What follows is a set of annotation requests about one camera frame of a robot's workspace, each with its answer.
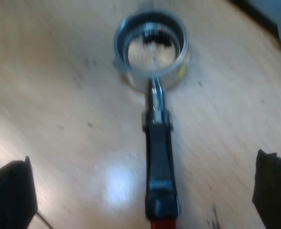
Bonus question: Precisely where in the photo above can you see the filter holder with red-ended handle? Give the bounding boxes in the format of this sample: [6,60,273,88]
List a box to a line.
[112,3,192,229]

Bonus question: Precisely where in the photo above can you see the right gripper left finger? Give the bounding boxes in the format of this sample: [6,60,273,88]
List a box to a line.
[0,156,38,229]

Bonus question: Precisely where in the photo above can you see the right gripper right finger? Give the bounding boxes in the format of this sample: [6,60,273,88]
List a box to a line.
[251,149,281,229]

